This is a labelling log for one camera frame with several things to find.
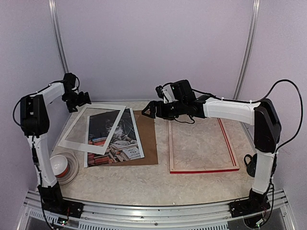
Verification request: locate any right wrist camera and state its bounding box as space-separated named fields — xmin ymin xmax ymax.
xmin=155 ymin=80 xmax=196 ymax=104

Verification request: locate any left aluminium post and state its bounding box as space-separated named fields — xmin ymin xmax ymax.
xmin=48 ymin=0 xmax=69 ymax=73

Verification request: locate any white red bowl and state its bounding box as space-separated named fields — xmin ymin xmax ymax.
xmin=50 ymin=155 xmax=69 ymax=178

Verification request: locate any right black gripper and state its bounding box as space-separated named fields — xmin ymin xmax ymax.
xmin=142 ymin=99 xmax=186 ymax=120

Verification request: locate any brown backing board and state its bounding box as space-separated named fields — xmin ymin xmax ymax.
xmin=100 ymin=109 xmax=158 ymax=166

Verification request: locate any cat photo print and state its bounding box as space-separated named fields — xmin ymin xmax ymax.
xmin=84 ymin=108 xmax=144 ymax=168

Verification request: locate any red wooden picture frame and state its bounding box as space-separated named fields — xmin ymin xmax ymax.
xmin=168 ymin=118 xmax=240 ymax=174

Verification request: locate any dark green mug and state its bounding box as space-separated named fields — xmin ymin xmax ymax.
xmin=244 ymin=153 xmax=257 ymax=177

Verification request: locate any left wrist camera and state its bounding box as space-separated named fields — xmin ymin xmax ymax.
xmin=63 ymin=73 xmax=80 ymax=91

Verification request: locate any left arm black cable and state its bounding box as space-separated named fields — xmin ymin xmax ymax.
xmin=12 ymin=95 xmax=27 ymax=127

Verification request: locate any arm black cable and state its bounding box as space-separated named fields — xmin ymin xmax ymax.
xmin=12 ymin=95 xmax=27 ymax=127
xmin=260 ymin=79 xmax=303 ymax=154

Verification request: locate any white mat board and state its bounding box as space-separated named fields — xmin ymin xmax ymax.
xmin=59 ymin=103 xmax=126 ymax=155

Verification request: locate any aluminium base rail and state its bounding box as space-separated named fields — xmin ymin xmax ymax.
xmin=15 ymin=190 xmax=297 ymax=230

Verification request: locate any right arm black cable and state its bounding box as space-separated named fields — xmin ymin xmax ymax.
xmin=260 ymin=79 xmax=303 ymax=154

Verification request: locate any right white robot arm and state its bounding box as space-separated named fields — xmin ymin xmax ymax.
xmin=142 ymin=93 xmax=281 ymax=217

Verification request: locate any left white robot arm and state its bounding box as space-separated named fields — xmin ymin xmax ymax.
xmin=17 ymin=80 xmax=91 ymax=218

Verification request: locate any aluminium post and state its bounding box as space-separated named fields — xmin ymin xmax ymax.
xmin=48 ymin=0 xmax=69 ymax=73
xmin=233 ymin=0 xmax=261 ymax=99

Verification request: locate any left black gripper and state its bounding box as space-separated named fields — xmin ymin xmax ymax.
xmin=62 ymin=90 xmax=92 ymax=113

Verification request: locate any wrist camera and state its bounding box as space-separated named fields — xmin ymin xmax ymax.
xmin=155 ymin=80 xmax=196 ymax=104
xmin=63 ymin=73 xmax=80 ymax=91

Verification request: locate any right aluminium post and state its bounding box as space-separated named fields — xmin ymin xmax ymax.
xmin=233 ymin=0 xmax=261 ymax=99

